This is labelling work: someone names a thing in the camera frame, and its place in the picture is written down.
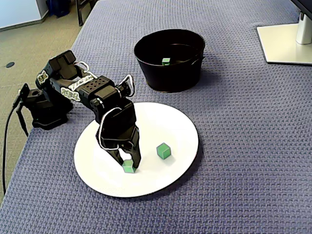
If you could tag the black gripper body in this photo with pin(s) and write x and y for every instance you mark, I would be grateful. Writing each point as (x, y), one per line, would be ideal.
(127, 141)

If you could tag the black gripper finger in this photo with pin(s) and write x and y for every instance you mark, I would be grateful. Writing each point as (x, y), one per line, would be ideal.
(136, 148)
(117, 154)

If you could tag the small green cube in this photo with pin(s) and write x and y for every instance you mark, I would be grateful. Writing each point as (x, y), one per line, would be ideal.
(163, 150)
(128, 168)
(166, 61)

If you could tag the white round plate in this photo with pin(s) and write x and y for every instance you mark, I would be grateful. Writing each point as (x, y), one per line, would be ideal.
(156, 180)

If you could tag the black round container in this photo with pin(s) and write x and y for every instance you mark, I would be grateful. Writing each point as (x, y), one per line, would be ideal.
(170, 78)

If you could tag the blue waffle cloth mat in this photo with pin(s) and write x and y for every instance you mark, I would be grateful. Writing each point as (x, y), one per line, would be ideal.
(243, 146)

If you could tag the dark metal furniture leg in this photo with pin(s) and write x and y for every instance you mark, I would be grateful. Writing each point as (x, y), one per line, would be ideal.
(85, 12)

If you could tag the black round floor cap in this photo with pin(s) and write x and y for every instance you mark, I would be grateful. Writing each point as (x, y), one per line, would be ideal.
(10, 64)

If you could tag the dark blue bin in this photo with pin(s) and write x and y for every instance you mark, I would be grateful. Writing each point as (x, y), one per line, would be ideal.
(58, 7)

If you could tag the white monitor stand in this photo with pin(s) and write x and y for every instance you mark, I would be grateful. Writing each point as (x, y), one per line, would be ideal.
(280, 44)

